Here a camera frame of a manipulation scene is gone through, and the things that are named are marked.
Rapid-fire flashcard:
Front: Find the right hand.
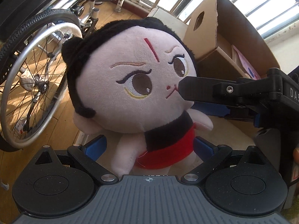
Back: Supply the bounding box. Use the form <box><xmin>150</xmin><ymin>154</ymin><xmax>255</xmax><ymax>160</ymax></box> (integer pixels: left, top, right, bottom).
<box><xmin>293</xmin><ymin>146</ymin><xmax>299</xmax><ymax>164</ymax></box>

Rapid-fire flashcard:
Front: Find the brown cardboard box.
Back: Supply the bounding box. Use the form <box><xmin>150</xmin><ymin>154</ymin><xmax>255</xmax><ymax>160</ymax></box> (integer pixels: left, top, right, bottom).
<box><xmin>184</xmin><ymin>0</ymin><xmax>280</xmax><ymax>80</ymax></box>

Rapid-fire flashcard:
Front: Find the black wheelchair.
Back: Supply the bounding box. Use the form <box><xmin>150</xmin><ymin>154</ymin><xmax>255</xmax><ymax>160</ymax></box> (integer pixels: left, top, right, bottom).
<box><xmin>1</xmin><ymin>0</ymin><xmax>113</xmax><ymax>152</ymax></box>

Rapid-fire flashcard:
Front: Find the pink notebook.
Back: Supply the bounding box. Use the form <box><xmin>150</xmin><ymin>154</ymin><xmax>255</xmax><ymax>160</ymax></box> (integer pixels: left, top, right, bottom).
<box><xmin>232</xmin><ymin>45</ymin><xmax>261</xmax><ymax>80</ymax></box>

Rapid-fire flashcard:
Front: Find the plush doll black hair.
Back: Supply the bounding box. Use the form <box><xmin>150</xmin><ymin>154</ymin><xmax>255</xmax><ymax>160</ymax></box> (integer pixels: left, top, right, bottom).
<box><xmin>61</xmin><ymin>16</ymin><xmax>214</xmax><ymax>178</ymax></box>

